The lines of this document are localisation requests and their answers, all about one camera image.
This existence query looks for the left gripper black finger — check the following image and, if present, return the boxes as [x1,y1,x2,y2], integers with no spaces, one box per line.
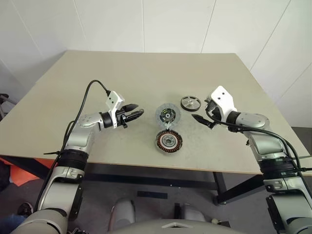
[123,103,139,113]
[126,109,145,122]

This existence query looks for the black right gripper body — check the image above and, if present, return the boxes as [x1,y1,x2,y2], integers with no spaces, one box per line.
[205,102,229,129]

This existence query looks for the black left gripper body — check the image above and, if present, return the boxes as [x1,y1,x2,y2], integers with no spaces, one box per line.
[116,108,130,129]

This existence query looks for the black rimmed silver spoked rotor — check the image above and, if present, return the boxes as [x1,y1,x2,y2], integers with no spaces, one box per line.
[180,96,202,112]

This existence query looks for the silver motor cover circuit board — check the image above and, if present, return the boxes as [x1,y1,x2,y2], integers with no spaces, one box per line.
[155,102,181,128]

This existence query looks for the motor stator with copper windings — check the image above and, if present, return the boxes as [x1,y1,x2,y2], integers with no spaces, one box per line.
[155,129,183,155]

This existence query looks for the black tape strip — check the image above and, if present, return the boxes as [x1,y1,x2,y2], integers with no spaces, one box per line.
[137,191,169,200]

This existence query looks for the grey robot left thigh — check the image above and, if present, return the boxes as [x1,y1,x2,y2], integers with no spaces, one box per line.
[111,197,136,231]

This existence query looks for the grey robot torso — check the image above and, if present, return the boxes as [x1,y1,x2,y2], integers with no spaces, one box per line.
[113,217,236,234]

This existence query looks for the orange sheet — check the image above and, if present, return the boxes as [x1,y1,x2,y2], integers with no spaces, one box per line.
[0,157,41,187]

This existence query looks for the black chair at left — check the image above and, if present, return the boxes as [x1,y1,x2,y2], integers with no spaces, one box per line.
[0,94,10,121]

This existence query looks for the black bag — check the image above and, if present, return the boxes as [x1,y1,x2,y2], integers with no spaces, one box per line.
[0,160,12,193]

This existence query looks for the dark sneaker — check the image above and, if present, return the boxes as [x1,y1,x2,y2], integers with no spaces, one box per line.
[18,201,34,217]

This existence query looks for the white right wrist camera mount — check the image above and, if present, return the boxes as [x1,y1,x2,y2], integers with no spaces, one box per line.
[210,85,238,121]

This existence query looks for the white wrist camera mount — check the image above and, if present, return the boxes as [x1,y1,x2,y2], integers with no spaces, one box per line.
[105,90,126,129]
[210,85,238,121]

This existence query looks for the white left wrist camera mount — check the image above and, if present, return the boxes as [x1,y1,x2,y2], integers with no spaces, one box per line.
[105,90,126,129]

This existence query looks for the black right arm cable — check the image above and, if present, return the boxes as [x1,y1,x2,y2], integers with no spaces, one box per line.
[205,109,312,195]

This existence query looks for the black metal table frame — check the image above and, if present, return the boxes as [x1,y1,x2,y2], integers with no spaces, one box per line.
[0,156,266,207]

